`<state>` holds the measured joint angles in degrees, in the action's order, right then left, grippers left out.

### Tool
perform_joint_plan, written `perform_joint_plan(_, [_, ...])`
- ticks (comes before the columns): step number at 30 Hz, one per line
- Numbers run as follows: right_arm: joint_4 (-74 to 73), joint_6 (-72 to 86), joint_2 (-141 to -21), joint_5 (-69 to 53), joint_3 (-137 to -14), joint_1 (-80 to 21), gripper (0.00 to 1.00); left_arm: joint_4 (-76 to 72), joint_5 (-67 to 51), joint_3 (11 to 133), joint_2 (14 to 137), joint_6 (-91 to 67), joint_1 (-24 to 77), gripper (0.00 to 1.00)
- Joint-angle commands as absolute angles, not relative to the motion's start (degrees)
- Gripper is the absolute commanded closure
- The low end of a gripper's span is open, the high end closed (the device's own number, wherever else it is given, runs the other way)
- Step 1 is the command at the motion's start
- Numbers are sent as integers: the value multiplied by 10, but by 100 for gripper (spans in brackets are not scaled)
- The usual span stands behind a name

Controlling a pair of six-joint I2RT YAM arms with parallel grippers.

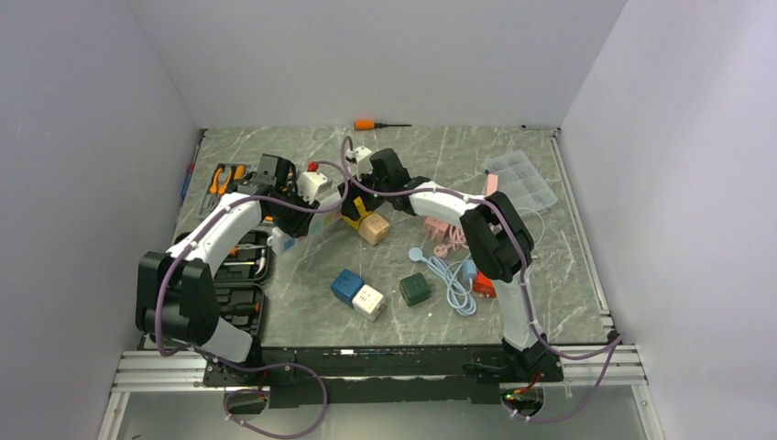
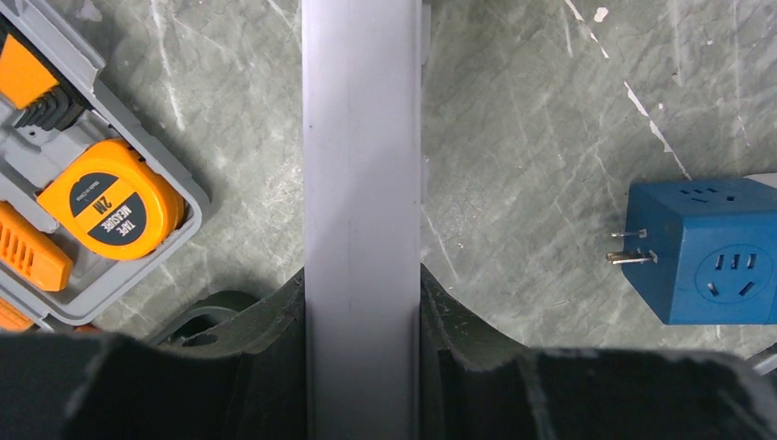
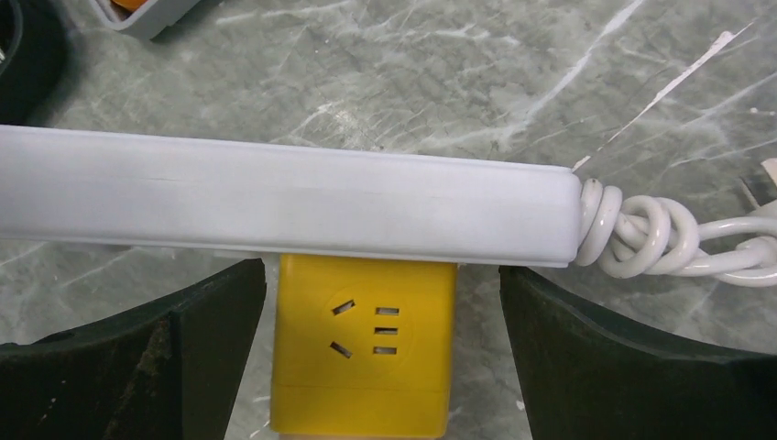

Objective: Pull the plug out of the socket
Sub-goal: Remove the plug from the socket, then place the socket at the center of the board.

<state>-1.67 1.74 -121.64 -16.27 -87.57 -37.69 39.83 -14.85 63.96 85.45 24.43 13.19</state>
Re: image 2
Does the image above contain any orange tape measure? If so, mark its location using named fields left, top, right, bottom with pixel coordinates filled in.
left=37, top=138, right=185, bottom=260

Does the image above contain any grey tool tray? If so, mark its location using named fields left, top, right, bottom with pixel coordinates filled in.
left=1, top=1, right=211, bottom=332

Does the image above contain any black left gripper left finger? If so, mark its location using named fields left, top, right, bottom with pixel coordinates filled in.
left=1, top=272, right=307, bottom=439

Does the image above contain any white long power strip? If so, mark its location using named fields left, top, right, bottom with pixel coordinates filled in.
left=301, top=1, right=423, bottom=439

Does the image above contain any dark blue cube adapter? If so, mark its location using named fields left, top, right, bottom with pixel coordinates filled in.
left=607, top=173, right=776, bottom=325

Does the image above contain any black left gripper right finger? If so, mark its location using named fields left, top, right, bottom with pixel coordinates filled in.
left=420, top=269, right=776, bottom=439

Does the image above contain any black open tool case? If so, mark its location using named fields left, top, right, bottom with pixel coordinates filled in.
left=146, top=291, right=259, bottom=347

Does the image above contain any orange utility knife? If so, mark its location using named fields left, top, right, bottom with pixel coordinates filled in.
left=1, top=202, right=73, bottom=292

